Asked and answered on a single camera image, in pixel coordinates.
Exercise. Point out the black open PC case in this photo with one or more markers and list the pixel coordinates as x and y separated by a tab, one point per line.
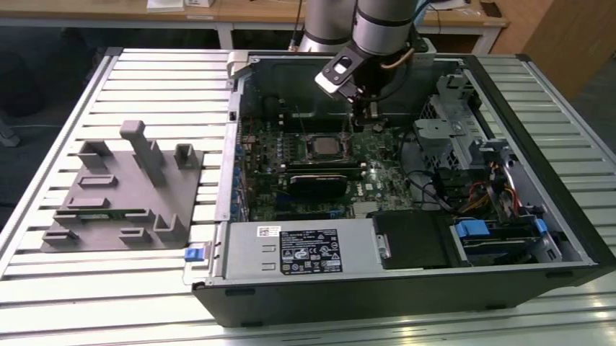
385	299

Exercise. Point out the wooden cabinet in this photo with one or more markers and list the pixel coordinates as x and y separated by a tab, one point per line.
578	43

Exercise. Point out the hard disk in blue carrier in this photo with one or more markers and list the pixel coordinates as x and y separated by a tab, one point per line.
471	229

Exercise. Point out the blue case latch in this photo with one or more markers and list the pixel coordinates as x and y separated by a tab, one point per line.
194	254

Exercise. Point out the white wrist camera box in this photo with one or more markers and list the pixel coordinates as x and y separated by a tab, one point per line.
337	74

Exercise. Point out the blue plastic release tab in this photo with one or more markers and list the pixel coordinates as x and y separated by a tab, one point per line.
542	226

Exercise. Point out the silver finned heatsink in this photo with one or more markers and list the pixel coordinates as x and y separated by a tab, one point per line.
365	209

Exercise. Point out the silver metal drive cage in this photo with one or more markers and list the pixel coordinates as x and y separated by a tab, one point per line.
443	133

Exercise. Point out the green RAM stick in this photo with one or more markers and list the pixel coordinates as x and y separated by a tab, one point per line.
111	215

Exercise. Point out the white box black print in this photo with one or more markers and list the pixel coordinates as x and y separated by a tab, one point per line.
199	3

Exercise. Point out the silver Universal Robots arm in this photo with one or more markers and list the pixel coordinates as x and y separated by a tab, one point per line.
385	29

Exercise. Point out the wooden desk white legs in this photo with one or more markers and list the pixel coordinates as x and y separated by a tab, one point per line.
97	14

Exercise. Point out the silver power supply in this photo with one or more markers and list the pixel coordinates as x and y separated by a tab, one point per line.
250	248

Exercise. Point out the small black desk object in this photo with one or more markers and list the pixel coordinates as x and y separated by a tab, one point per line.
491	9

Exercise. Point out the grey chair foot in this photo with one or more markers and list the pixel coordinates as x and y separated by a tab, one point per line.
8	133

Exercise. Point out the CPU socket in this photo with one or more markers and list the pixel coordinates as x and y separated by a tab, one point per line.
308	158

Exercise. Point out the RAM slot black clips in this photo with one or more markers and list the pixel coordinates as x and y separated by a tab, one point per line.
322	163
320	122
320	129

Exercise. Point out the green motherboard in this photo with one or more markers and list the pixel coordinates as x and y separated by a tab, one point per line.
308	207

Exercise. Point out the RAM slot white clips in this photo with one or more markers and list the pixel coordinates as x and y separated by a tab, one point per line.
320	125
320	119
322	166

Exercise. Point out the white flat box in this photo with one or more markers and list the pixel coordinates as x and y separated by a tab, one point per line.
163	4

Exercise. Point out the grey parts rack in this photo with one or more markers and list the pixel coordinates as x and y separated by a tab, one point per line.
130	202

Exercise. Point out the silver CPU green board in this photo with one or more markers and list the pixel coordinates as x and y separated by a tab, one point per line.
328	146

